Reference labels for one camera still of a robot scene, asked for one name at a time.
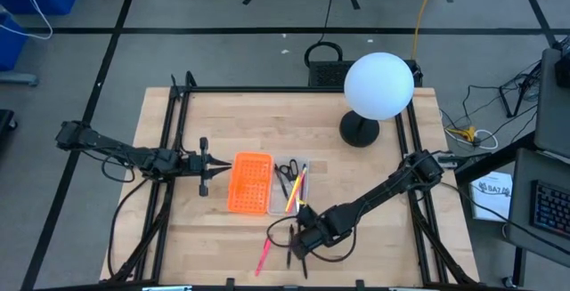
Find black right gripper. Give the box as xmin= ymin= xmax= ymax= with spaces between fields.
xmin=289 ymin=204 xmax=339 ymax=261

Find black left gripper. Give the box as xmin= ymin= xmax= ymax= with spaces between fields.
xmin=184 ymin=137 xmax=232 ymax=198

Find clear plastic supply box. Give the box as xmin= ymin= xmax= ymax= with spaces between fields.
xmin=266 ymin=156 xmax=312 ymax=216

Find yellow highlighter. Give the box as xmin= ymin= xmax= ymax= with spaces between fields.
xmin=284 ymin=168 xmax=308 ymax=214

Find pink highlighter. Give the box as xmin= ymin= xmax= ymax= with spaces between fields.
xmin=254 ymin=236 xmax=273 ymax=278

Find black-handled scissors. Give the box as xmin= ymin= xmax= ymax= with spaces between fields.
xmin=273 ymin=158 xmax=299 ymax=183

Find orange perforated box lid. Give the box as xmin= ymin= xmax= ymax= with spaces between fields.
xmin=226 ymin=151 xmax=274 ymax=215

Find black lamp base with pole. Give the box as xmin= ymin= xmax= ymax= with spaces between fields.
xmin=338 ymin=109 xmax=381 ymax=149

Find black computer case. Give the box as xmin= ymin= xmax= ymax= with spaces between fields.
xmin=307 ymin=59 xmax=424 ymax=88

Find white globe lamp shade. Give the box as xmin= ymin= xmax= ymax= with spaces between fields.
xmin=343 ymin=52 xmax=416 ymax=122

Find white paper manual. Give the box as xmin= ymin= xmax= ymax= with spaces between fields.
xmin=469 ymin=170 xmax=513 ymax=223

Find grey desk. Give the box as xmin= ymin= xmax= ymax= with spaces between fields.
xmin=502 ymin=147 xmax=570 ymax=256
xmin=533 ymin=48 xmax=570 ymax=158

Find black caster foot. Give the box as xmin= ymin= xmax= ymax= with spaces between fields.
xmin=0 ymin=109 xmax=19 ymax=143

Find grey metal foot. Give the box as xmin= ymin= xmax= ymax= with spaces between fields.
xmin=0 ymin=72 xmax=40 ymax=87

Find black keyboard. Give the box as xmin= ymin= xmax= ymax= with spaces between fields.
xmin=529 ymin=179 xmax=570 ymax=238

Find black tripod stand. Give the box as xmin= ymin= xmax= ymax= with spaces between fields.
xmin=498 ymin=61 xmax=542 ymax=118

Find black device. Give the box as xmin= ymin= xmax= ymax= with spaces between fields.
xmin=554 ymin=36 xmax=570 ymax=90

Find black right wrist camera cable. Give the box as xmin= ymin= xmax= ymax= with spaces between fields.
xmin=265 ymin=214 xmax=358 ymax=264

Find black aluminium rig frame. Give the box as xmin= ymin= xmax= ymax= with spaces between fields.
xmin=106 ymin=70 xmax=480 ymax=286

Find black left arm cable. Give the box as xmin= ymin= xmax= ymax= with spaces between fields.
xmin=106 ymin=177 xmax=151 ymax=279

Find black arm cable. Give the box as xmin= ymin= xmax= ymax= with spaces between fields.
xmin=434 ymin=178 xmax=570 ymax=256
xmin=106 ymin=177 xmax=151 ymax=279

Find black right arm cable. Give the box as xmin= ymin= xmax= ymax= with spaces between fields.
xmin=434 ymin=178 xmax=570 ymax=256

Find black power cable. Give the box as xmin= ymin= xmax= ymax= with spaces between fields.
xmin=304 ymin=0 xmax=344 ymax=68

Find white floor cable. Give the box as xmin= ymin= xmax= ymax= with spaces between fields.
xmin=444 ymin=128 xmax=499 ymax=150

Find yellow cable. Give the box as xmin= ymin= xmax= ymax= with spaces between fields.
xmin=410 ymin=0 xmax=440 ymax=61

